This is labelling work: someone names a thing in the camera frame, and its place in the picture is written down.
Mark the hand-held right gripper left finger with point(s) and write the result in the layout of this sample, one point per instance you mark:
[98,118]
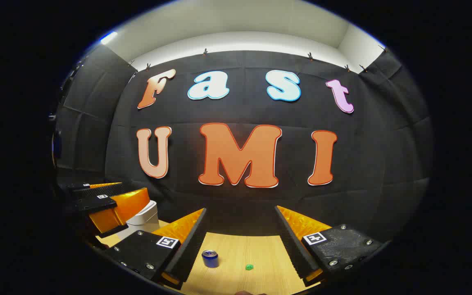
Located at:
[191,241]

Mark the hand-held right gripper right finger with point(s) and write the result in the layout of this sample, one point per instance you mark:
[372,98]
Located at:
[293,241]

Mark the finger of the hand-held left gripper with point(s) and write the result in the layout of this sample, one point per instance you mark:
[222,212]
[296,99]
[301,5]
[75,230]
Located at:
[96,203]
[96,191]

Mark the blue pop can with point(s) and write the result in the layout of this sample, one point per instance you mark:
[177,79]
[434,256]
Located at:
[210,259]

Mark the white desktop garbage bin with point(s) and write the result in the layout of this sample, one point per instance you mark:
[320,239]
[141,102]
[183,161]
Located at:
[144,217]

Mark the wooden desktop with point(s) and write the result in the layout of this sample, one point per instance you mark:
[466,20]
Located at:
[240,254]

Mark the black backdrop cloth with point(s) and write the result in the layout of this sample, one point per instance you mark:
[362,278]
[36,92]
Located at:
[240,110]

